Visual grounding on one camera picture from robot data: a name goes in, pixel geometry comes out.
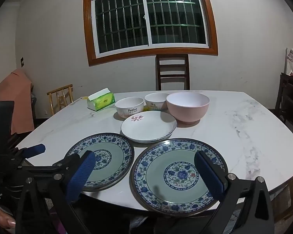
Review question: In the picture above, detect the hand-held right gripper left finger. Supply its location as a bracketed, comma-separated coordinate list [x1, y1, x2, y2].
[16, 151, 96, 234]

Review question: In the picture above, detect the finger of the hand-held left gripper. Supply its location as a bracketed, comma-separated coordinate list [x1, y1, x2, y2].
[15, 144, 46, 160]
[17, 162, 56, 176]

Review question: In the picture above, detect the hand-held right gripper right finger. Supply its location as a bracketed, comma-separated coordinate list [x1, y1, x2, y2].
[194, 151, 275, 234]

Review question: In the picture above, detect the blue floral plate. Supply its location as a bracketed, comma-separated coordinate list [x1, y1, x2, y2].
[64, 132, 135, 192]
[129, 138, 229, 217]

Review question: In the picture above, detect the pink bowl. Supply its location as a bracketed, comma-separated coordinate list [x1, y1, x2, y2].
[166, 92, 210, 125]

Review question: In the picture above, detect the white plate with pink flower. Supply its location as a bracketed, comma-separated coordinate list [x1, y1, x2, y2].
[121, 111, 178, 144]

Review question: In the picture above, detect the white bowl with rabbit print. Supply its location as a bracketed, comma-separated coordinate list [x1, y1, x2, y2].
[115, 97, 145, 119]

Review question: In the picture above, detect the white bowl with dog print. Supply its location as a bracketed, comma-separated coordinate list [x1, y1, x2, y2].
[145, 92, 171, 111]

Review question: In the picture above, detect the person's left hand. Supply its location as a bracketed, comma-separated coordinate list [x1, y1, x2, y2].
[0, 207, 16, 230]

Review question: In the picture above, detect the orange cloth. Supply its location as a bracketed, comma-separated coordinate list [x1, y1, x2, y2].
[0, 69, 35, 135]

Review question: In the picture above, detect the bamboo chair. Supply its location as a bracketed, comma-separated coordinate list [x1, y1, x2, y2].
[47, 84, 74, 115]

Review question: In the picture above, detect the green tissue pack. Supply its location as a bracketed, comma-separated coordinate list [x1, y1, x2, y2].
[87, 87, 116, 112]

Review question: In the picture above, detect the dark wooden side cabinet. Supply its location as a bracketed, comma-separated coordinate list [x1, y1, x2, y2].
[275, 73, 293, 139]

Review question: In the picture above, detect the dark wooden chair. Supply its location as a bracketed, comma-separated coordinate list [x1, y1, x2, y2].
[155, 54, 190, 90]

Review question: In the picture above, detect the barred window with wooden frame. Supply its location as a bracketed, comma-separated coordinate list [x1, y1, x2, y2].
[83, 0, 219, 66]

